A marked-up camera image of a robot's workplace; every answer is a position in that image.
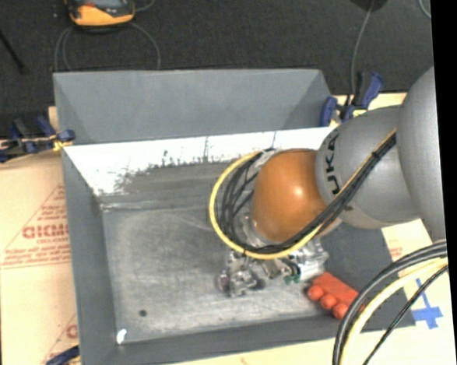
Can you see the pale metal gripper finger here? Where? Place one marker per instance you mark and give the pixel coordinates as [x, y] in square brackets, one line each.
[245, 284]
[224, 281]

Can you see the orange knobbed toy block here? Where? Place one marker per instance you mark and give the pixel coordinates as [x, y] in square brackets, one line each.
[334, 293]

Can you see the grey metal bin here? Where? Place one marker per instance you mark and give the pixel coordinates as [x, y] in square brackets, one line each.
[160, 260]

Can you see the small white scrap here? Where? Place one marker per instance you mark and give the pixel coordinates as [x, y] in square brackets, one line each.
[121, 336]

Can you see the brown cardboard board, red print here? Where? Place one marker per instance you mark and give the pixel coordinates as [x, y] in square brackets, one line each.
[33, 293]

